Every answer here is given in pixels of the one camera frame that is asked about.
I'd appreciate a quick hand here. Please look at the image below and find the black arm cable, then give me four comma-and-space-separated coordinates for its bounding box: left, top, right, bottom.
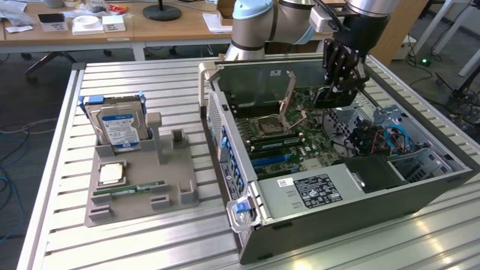
315, 0, 351, 32

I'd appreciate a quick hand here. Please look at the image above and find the open grey PC case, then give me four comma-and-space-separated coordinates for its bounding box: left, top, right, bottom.
197, 50, 473, 266

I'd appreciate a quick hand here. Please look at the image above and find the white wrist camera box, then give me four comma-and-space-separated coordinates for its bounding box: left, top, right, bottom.
309, 6, 333, 33

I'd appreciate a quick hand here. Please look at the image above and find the metal socket cover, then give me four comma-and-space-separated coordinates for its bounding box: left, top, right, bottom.
284, 109, 313, 133

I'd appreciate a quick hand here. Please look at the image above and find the CPU socket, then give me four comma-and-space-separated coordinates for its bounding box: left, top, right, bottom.
256, 115, 288, 136

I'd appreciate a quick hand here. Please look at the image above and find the green RAM stick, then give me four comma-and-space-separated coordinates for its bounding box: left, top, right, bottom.
92, 181, 165, 196

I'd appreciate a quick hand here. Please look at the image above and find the blue disk wire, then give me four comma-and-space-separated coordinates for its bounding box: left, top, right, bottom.
384, 123, 413, 155

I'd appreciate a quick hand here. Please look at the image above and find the white box under tape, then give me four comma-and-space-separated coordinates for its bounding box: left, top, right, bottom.
71, 15, 105, 36

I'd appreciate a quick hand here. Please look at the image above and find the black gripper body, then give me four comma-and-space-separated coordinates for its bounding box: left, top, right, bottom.
332, 14, 391, 57

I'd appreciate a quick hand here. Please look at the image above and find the black and white box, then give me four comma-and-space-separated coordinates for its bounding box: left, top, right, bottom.
37, 13, 69, 32

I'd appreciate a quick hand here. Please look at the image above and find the black Nvidia graphics card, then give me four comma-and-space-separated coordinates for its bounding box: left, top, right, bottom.
279, 71, 359, 126

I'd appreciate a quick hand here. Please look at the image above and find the RAM stick with white label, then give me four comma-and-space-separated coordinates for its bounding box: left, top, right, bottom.
249, 136, 304, 150

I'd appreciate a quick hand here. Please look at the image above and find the green Dell motherboard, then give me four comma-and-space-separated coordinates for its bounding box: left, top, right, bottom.
228, 97, 344, 181

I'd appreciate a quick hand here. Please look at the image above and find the blue expansion slot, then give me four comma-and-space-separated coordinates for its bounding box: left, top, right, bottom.
251, 155, 292, 169

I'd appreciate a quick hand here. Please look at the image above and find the wooden cabinet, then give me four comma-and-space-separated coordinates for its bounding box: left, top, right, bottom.
321, 0, 431, 64

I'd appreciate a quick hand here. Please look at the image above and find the white table frame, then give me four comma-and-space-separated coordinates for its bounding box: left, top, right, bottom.
408, 0, 480, 77

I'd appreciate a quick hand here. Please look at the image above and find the black round lamp base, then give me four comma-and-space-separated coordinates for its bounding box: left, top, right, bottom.
141, 0, 183, 21

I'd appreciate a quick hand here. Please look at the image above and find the white paper stack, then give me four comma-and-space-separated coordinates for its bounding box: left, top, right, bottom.
201, 11, 235, 34

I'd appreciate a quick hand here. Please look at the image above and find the silver CPU chip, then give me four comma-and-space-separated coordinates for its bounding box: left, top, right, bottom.
97, 164, 124, 185

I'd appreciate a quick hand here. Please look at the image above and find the blue floor cable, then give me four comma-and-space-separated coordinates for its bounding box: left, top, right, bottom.
0, 134, 29, 242

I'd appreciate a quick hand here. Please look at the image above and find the black office chair base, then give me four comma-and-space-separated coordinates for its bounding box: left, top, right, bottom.
21, 49, 113, 83

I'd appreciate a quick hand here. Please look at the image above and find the grey power supply unit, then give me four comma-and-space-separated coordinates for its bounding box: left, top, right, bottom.
256, 164, 367, 220

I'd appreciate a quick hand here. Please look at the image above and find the brown cardboard box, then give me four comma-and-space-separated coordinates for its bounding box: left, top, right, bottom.
217, 0, 236, 19

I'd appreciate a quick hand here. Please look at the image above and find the clear plastic bag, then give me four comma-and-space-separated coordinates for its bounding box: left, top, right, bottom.
0, 1, 37, 26

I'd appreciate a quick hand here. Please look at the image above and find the grey metal disk bay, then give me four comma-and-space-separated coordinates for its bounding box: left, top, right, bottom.
321, 81, 376, 136
385, 147, 453, 183

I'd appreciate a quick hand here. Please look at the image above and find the wooden desk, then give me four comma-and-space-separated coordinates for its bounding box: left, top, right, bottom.
0, 0, 136, 61
133, 0, 339, 61

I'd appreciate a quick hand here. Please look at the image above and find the white card with red print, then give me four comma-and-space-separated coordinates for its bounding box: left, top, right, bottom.
4, 25, 33, 34

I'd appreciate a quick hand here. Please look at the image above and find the red disk wire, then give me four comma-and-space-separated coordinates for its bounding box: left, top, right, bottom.
371, 132, 387, 154

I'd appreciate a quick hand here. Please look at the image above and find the white box with red button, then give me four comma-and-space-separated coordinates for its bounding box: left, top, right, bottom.
397, 35, 419, 61

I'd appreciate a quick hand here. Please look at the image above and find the grey plastic parts rack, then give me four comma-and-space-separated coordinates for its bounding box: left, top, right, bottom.
84, 112, 201, 228

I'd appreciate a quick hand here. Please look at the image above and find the white floor cable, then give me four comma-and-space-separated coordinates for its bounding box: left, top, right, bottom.
0, 118, 57, 134

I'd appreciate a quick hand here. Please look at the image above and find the plain white box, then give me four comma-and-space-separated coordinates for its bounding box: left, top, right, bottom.
101, 15, 127, 33

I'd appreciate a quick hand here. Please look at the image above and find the hard disk in blue caddy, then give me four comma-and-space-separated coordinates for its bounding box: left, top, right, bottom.
77, 91, 147, 154

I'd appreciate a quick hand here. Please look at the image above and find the white tape roll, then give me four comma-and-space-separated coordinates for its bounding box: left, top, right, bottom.
73, 16, 99, 29

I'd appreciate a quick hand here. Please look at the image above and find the blue case latch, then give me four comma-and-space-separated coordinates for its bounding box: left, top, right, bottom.
232, 196, 251, 216

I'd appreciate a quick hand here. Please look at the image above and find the silver chipset heatsink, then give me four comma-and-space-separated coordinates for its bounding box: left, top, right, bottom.
299, 159, 323, 171

